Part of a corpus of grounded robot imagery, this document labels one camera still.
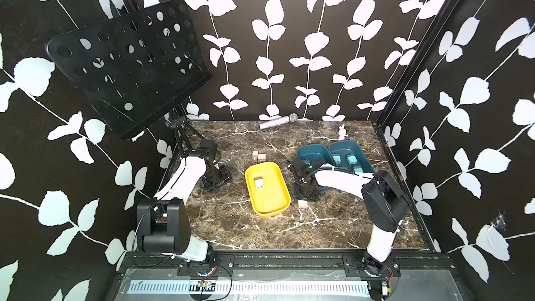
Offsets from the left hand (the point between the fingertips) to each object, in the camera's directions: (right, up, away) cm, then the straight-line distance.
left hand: (229, 181), depth 85 cm
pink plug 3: (+12, -2, +8) cm, 15 cm away
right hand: (+29, -8, +5) cm, 30 cm away
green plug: (+50, +8, +16) cm, 53 cm away
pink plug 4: (+31, -11, +2) cm, 33 cm away
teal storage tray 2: (+55, +13, +22) cm, 61 cm away
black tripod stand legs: (-18, +24, -5) cm, 30 cm away
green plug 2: (+58, +7, +18) cm, 61 cm away
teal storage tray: (+41, +10, +25) cm, 49 cm away
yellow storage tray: (+19, -8, +5) cm, 21 cm away
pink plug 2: (+12, +9, +17) cm, 23 cm away
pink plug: (+9, +9, +16) cm, 21 cm away
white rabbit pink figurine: (+55, +21, +22) cm, 63 cm away
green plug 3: (+59, +3, +12) cm, 60 cm away
